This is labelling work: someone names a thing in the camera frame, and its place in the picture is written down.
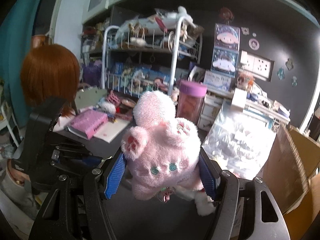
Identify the white mini drawer unit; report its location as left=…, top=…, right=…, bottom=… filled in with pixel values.
left=197, top=95, right=223, bottom=132

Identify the pink plush toy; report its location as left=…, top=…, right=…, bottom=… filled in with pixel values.
left=121, top=90, right=215, bottom=216

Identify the blue character box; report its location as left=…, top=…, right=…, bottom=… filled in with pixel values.
left=210, top=47, right=239, bottom=77

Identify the pink tissue pack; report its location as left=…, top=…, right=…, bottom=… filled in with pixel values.
left=67, top=109, right=108, bottom=140

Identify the white wall socket panel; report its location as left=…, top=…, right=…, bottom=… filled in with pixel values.
left=240, top=50, right=274, bottom=82

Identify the clear plastic zip bag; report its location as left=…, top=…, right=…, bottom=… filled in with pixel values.
left=202, top=101, right=276, bottom=180

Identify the pink tumbler purple lid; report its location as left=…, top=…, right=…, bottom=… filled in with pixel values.
left=176, top=80, right=207, bottom=124

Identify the cardboard box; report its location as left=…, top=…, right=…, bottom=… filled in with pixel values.
left=261, top=125, right=319, bottom=239

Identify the white wire rack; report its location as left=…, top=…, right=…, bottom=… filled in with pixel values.
left=100, top=11, right=204, bottom=96

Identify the pink character box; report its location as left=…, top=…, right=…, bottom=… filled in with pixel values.
left=214, top=23, right=240, bottom=51

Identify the person's left hand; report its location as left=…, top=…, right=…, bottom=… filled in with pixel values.
left=7, top=159, right=30, bottom=186

